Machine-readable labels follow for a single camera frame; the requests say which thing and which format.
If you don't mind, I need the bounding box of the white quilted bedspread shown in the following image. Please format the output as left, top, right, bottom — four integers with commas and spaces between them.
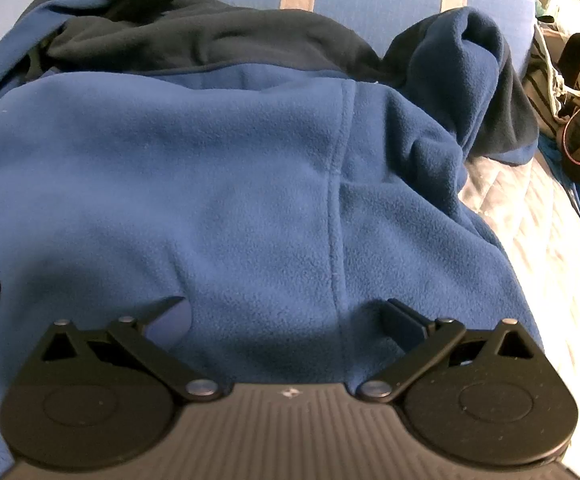
457, 150, 580, 480

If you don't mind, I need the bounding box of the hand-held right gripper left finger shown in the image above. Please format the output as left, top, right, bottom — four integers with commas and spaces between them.
41, 296, 223, 403

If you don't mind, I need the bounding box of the blue and navy fleece jacket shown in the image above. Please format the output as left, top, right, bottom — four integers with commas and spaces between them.
0, 0, 542, 480

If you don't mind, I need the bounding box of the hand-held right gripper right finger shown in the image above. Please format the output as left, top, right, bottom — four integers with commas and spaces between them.
357, 299, 539, 403

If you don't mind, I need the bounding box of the white black-striped cloth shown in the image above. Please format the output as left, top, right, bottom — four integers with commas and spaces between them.
522, 25, 571, 136

